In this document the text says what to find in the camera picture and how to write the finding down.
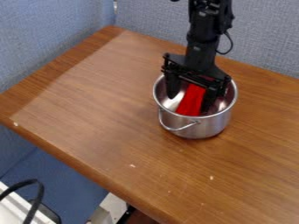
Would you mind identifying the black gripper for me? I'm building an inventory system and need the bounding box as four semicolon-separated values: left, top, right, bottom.
162;41;231;114

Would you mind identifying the red block object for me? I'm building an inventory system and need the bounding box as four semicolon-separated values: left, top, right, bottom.
175;84;206;116

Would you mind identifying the metal pot with handle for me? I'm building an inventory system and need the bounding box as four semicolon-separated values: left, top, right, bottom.
154;75;239;139

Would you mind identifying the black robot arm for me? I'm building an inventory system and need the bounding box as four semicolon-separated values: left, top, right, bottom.
162;0;235;116

